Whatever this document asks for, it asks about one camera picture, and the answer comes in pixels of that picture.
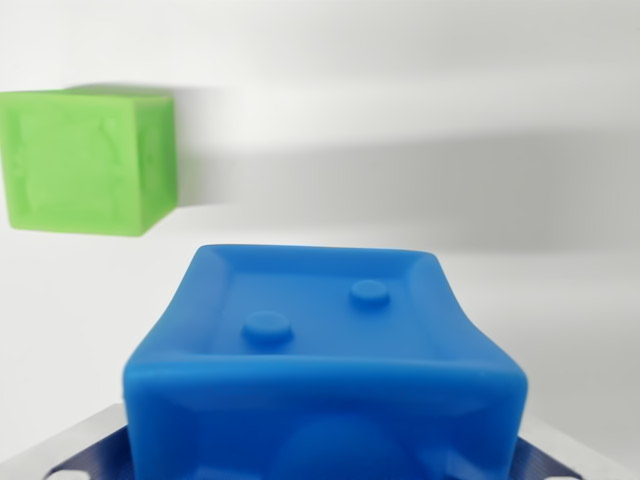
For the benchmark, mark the black-tipped silver gripper right finger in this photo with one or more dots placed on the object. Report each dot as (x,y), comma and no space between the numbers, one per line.
(542,457)

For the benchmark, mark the black-tipped silver gripper left finger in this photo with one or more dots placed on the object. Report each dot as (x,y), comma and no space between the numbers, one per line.
(75,445)

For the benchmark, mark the blue cube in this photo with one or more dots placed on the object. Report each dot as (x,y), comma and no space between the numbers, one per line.
(325,380)

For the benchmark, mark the green cube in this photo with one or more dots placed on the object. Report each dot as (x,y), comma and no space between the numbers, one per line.
(80,160)

